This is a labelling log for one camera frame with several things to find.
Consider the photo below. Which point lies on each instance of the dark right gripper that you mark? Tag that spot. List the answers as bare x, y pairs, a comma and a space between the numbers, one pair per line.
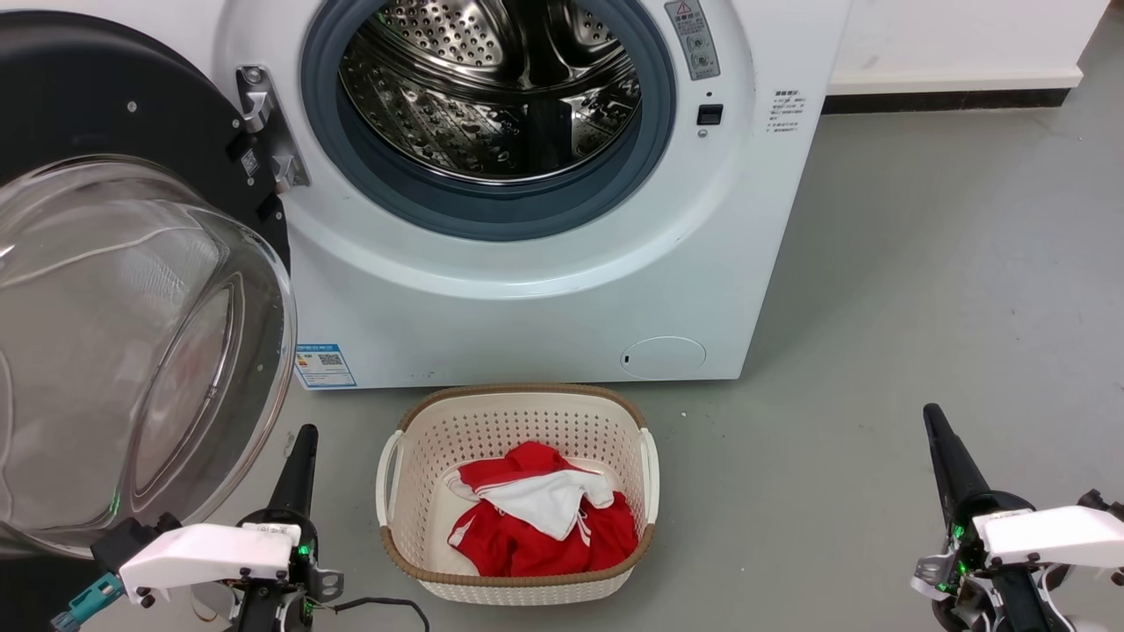
961, 535

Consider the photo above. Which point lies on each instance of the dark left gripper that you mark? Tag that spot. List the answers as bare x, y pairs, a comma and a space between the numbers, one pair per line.
306, 549

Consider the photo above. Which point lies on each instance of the round black glass washer door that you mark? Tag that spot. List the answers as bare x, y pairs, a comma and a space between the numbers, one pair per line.
105, 307

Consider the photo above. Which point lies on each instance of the white washing machine body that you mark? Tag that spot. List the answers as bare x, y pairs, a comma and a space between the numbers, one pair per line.
527, 307

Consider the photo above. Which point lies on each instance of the metal door hinge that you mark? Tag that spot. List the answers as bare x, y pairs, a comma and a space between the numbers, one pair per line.
263, 114

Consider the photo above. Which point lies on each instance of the black door latch slot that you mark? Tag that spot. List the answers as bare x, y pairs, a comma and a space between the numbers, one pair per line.
709, 115

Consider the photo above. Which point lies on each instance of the blue energy label sticker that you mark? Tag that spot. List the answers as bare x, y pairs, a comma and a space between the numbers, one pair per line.
325, 366

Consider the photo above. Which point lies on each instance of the beige perforated laundry basket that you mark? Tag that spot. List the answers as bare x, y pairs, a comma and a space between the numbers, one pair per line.
527, 421

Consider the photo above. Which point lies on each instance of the red garment with white stripes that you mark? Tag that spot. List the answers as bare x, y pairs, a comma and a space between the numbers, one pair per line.
527, 549

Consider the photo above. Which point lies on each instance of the round white filter cover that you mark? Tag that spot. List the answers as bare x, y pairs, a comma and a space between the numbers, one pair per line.
663, 357

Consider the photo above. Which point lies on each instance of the black baseboard strip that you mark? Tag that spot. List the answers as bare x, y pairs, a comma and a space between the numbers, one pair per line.
948, 101

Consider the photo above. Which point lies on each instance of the small printed text sticker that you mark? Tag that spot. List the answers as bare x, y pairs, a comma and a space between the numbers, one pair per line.
785, 109

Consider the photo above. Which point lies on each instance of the steel perforated washer drum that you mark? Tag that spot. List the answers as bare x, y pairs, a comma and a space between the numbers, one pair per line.
457, 105

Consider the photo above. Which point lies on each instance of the grey warning sticker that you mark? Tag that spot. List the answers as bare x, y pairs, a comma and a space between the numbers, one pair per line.
694, 39

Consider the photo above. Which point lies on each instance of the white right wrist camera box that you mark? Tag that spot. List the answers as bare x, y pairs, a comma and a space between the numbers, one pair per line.
1054, 531

